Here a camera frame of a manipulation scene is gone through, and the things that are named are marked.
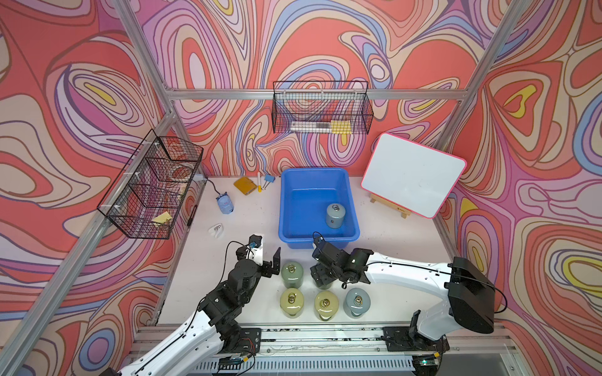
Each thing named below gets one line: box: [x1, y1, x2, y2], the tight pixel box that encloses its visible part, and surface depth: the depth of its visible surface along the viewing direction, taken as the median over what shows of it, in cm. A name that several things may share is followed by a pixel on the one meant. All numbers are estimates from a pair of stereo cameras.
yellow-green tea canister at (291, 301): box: [279, 287, 305, 317], surface depth 75 cm
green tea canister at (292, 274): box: [280, 260, 305, 290], surface depth 82 cm
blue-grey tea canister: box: [343, 287, 371, 319], surface depth 76 cm
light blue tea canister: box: [326, 202, 346, 229], surface depth 98 cm
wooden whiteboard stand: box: [369, 192, 412, 220], surface depth 106 cm
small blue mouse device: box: [215, 191, 235, 215], surface depth 103 cm
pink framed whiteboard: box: [360, 132, 468, 219], surface depth 95 cm
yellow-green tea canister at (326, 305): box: [314, 289, 340, 322], surface depth 75 cm
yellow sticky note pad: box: [233, 176, 258, 196], surface depth 118 cm
